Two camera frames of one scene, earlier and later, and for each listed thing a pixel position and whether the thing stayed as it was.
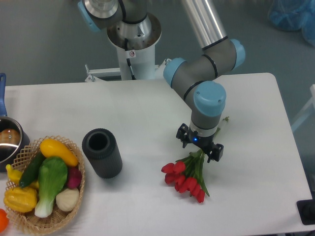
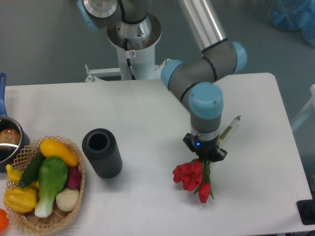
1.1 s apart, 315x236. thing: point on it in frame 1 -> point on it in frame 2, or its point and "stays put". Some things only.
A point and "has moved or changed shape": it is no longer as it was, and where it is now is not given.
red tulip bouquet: x=186 y=175 has moved or changed shape
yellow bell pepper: x=20 y=199 stays put
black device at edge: x=306 y=209 stays put
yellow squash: x=52 y=148 stays put
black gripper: x=186 y=135 -> x=206 y=150
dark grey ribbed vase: x=100 y=146 stays put
